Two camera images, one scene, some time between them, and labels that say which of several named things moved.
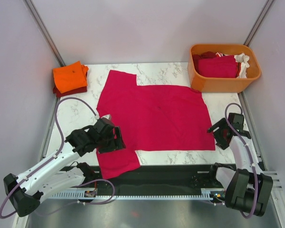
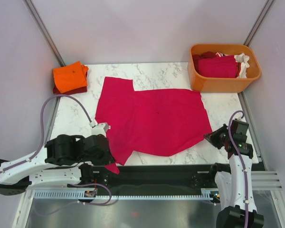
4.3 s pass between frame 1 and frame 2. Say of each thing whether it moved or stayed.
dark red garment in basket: stayed
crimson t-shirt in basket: stayed
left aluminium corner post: stayed
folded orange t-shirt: stayed
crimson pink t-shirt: moved
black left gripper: moved
